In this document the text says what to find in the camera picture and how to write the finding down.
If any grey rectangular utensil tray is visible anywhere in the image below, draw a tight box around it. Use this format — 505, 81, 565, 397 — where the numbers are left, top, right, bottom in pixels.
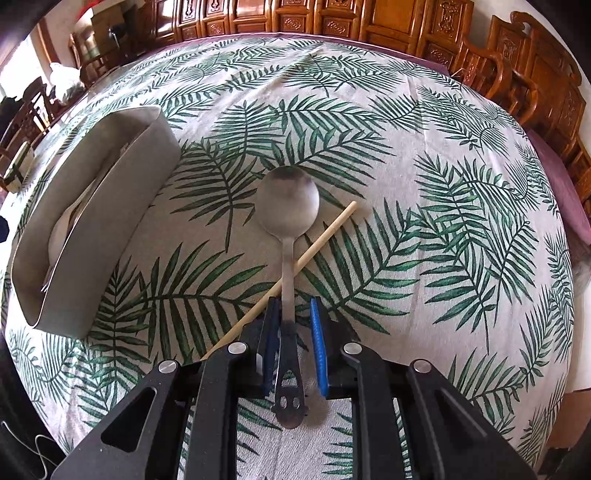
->
10, 106, 180, 339

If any large metal spoon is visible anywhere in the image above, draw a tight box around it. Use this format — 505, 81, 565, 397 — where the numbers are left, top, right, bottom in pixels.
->
255, 165, 321, 430

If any round-back wooden chair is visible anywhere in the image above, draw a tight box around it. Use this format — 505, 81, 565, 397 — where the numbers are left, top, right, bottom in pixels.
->
454, 39, 542, 126

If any long carved wooden sofa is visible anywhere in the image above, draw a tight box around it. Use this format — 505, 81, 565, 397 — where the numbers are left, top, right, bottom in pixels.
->
134, 0, 478, 65

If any short purple seat cushion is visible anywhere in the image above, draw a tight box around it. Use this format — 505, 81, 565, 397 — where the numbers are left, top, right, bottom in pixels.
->
526, 128, 591, 205

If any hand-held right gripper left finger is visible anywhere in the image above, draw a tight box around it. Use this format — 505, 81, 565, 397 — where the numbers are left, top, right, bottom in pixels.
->
51, 298, 281, 480

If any carved wooden armchair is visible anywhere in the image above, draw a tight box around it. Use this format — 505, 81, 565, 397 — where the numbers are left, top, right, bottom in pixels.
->
485, 11, 591, 185

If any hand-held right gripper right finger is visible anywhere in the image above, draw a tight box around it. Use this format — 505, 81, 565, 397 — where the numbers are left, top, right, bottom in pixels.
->
309, 296, 539, 480

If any large white spoon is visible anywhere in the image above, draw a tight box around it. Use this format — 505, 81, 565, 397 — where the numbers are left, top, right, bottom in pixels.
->
47, 203, 82, 274

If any dark wooden chair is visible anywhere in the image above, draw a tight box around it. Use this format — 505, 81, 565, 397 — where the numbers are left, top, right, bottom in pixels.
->
0, 76, 63, 164

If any thin white cable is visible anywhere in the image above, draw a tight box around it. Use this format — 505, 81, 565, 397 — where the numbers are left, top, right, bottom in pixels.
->
0, 419, 62, 480

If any light wooden chopstick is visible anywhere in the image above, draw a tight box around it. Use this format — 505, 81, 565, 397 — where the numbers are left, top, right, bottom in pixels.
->
200, 200, 359, 361

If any long purple seat cushion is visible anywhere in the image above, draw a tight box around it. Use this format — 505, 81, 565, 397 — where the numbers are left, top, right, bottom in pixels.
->
185, 32, 453, 77

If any leaf print tablecloth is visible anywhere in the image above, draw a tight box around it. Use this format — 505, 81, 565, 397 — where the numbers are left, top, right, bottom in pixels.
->
0, 32, 579, 480

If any white plastic bag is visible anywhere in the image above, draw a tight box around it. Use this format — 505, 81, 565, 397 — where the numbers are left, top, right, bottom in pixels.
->
48, 62, 87, 92

